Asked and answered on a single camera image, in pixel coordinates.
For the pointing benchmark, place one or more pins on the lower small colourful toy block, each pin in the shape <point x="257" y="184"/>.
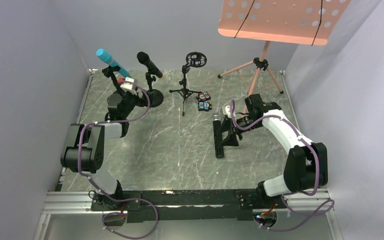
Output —
<point x="204" y="106"/>

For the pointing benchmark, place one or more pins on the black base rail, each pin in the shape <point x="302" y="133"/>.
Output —
<point x="208" y="204"/>

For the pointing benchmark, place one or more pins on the aluminium frame rail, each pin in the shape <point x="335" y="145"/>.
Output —
<point x="67" y="202"/>

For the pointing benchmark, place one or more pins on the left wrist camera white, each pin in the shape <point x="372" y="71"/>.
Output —
<point x="128" y="85"/>

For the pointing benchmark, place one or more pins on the black microphone orange end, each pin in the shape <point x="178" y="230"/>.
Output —
<point x="145" y="60"/>

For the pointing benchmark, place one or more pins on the pink music stand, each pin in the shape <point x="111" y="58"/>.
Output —
<point x="303" y="22"/>

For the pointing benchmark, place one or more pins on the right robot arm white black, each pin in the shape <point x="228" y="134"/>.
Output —
<point x="306" y="167"/>

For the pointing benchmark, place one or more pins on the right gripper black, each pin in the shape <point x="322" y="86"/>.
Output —
<point x="218" y="138"/>

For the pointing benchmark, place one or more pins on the glitter black microphone silver head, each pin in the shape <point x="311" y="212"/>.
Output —
<point x="217" y="135"/>

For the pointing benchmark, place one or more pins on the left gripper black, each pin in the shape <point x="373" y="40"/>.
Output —
<point x="117" y="82"/>

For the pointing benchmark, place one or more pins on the black round-base mic stand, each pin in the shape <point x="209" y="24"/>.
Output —
<point x="109" y="72"/>
<point x="156" y="96"/>

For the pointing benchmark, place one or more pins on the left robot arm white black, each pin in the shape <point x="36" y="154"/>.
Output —
<point x="84" y="146"/>

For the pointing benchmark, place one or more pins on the blue microphone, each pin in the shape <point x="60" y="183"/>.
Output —
<point x="107" y="58"/>

